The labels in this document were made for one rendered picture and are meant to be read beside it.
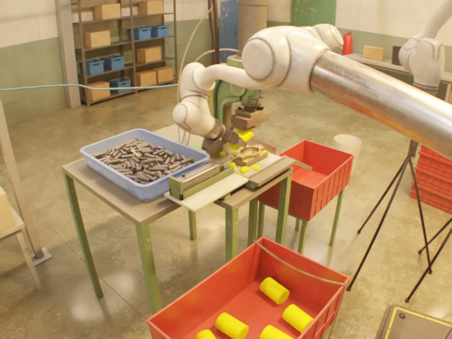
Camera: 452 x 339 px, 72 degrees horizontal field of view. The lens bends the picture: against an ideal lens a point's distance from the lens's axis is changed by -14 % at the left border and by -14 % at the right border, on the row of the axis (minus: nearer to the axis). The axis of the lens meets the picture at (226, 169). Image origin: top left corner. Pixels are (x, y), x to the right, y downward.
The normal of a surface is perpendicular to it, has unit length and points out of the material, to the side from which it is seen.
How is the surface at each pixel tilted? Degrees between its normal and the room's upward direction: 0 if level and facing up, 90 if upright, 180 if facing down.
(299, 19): 90
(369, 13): 90
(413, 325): 0
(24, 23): 90
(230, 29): 90
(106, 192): 0
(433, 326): 0
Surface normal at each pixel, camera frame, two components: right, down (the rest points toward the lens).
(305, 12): -0.66, 0.34
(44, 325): 0.00, -0.89
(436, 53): -0.14, 0.30
